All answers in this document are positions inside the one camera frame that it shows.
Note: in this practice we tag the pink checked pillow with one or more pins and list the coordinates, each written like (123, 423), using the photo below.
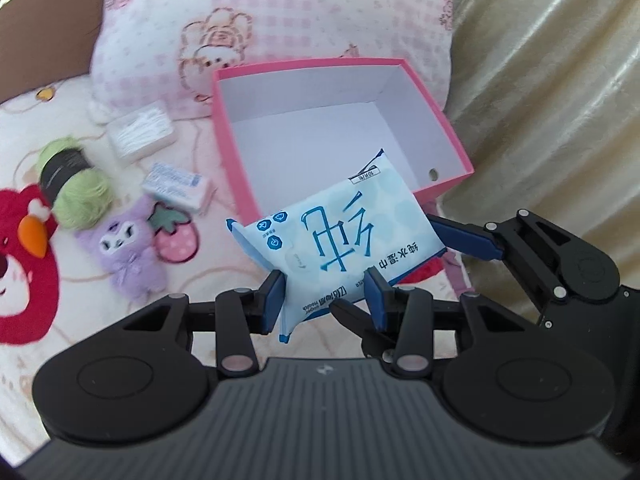
(280, 10)

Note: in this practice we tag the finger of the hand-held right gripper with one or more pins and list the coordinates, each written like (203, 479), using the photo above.
(350, 315)
(465, 240)

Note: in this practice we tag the clear cotton swab box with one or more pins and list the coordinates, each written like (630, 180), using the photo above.
(140, 130)

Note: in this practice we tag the brown pillow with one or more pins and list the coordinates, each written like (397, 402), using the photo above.
(40, 25)

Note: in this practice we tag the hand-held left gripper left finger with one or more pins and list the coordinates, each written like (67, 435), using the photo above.
(274, 302)

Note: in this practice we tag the green yarn ball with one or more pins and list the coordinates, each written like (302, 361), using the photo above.
(80, 195)

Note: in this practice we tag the beige curtain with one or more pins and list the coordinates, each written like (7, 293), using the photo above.
(550, 110)

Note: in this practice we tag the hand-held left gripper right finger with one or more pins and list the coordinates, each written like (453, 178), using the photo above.
(375, 302)

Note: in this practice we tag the purple plush toy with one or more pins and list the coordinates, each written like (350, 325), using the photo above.
(125, 250)

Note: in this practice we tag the pink cardboard box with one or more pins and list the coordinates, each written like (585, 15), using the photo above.
(320, 90)

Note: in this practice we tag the blue wet wipes pack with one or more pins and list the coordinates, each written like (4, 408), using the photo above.
(340, 230)

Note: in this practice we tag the bear printed blanket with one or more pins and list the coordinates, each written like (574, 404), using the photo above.
(100, 315)

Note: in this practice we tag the small white tissue pack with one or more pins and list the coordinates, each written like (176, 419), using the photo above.
(177, 187)

